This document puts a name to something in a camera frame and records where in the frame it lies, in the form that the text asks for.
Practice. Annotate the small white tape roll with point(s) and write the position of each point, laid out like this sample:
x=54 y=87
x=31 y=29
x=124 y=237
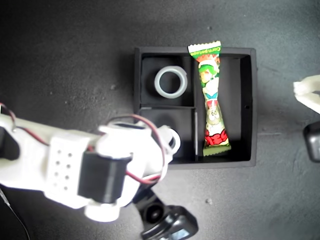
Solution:
x=178 y=140

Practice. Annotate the green printed snack bar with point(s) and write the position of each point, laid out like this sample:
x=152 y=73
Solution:
x=212 y=120

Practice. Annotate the large white tape roll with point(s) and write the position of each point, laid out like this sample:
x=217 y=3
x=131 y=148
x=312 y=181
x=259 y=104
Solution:
x=157 y=82

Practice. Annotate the black tray with wells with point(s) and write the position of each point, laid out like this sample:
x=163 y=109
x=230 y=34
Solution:
x=235 y=100

